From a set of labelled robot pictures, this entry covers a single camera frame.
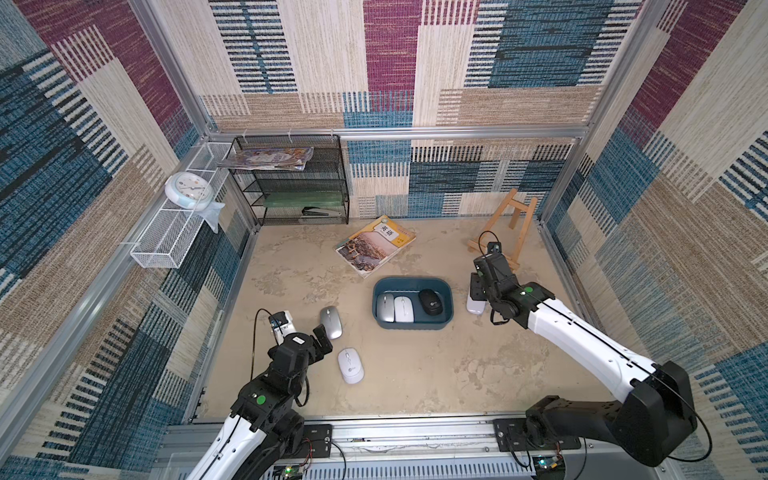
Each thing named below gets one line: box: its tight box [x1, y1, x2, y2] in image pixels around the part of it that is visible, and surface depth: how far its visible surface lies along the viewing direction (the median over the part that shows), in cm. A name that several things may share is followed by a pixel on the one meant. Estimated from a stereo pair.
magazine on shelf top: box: [217, 147, 314, 171], surface depth 88 cm
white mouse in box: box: [394, 295, 415, 323], surface depth 96 cm
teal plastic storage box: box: [372, 276, 455, 331], surface depth 96 cm
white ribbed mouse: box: [337, 348, 365, 385], surface depth 85 cm
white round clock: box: [165, 172, 214, 211], surface depth 76 cm
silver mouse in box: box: [377, 293, 394, 322], surface depth 97 cm
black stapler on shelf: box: [301, 206, 342, 218], surface depth 111 cm
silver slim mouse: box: [320, 306, 343, 340], surface depth 96 cm
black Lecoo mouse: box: [418, 288, 443, 316], surface depth 98 cm
